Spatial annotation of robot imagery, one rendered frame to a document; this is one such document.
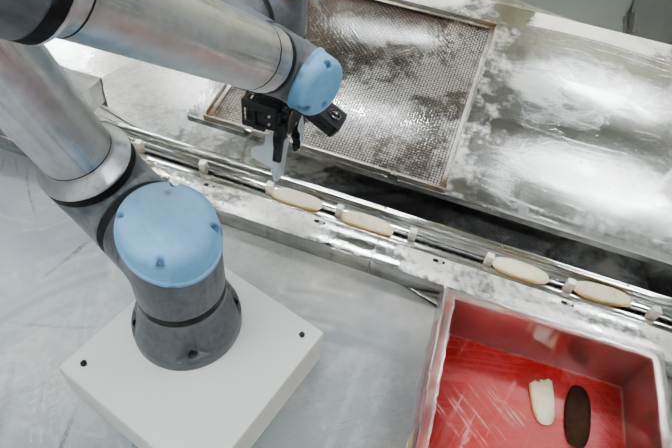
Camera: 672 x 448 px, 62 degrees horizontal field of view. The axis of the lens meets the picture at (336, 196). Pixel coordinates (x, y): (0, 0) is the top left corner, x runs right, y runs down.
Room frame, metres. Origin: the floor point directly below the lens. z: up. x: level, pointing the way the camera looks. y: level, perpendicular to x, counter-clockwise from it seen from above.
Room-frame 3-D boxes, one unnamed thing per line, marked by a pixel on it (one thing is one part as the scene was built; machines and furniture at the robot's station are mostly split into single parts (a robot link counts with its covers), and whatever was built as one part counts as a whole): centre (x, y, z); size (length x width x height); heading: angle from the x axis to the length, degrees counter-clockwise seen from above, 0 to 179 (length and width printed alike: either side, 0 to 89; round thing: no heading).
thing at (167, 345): (0.40, 0.19, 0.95); 0.15 x 0.15 x 0.10
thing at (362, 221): (0.66, -0.06, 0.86); 0.10 x 0.04 x 0.01; 76
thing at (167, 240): (0.40, 0.19, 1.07); 0.13 x 0.12 x 0.14; 52
